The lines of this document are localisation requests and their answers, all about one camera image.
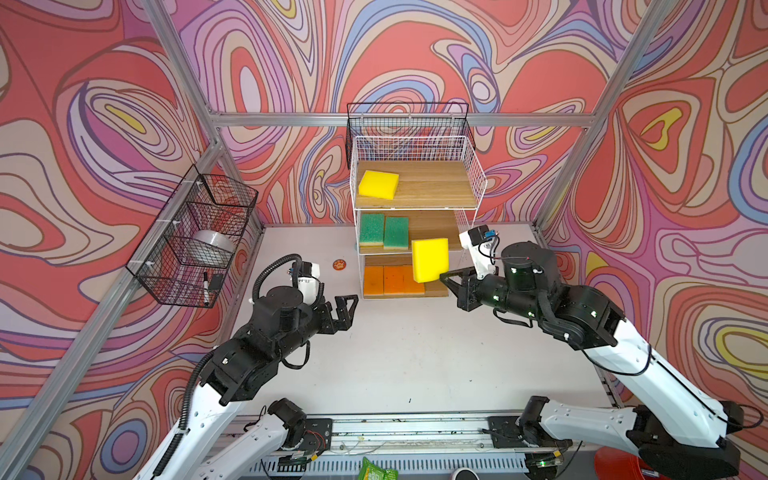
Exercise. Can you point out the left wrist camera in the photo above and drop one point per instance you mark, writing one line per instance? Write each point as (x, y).
(306, 275)

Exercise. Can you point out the green sponge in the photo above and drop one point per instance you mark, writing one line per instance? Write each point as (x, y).
(372, 230)

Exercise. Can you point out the black wire basket on wall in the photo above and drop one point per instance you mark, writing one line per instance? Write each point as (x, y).
(171, 269)

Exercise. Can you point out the yellow sponge table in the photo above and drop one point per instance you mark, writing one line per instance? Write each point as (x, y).
(430, 259)

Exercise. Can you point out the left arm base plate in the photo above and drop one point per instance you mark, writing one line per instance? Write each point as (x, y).
(313, 435)

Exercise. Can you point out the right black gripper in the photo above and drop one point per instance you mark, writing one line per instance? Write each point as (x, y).
(466, 289)

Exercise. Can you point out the aluminium front rail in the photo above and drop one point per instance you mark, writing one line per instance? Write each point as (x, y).
(420, 435)

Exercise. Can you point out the pale yellow sponge orange underside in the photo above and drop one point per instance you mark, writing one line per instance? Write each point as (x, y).
(410, 286)

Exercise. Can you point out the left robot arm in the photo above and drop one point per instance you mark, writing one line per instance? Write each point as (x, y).
(229, 377)

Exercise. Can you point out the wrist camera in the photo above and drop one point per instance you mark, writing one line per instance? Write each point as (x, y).
(306, 275)
(481, 243)

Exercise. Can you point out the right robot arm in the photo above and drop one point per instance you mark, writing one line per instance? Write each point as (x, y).
(677, 429)

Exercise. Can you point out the red bucket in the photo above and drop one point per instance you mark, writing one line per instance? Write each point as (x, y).
(614, 464)

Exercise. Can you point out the silver tape roll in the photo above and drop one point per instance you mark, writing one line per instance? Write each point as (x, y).
(215, 239)

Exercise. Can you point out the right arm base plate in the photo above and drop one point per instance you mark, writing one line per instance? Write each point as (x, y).
(511, 432)

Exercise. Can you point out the white wire wooden shelf rack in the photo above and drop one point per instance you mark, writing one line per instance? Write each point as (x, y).
(441, 187)

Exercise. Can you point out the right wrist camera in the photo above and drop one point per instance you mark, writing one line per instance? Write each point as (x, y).
(481, 243)

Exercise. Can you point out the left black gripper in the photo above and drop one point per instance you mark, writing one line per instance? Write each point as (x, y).
(343, 320)

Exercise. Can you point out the green snack bag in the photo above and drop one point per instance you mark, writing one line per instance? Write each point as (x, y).
(370, 471)

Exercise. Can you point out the black marker in basket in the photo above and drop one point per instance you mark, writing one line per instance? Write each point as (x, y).
(205, 289)

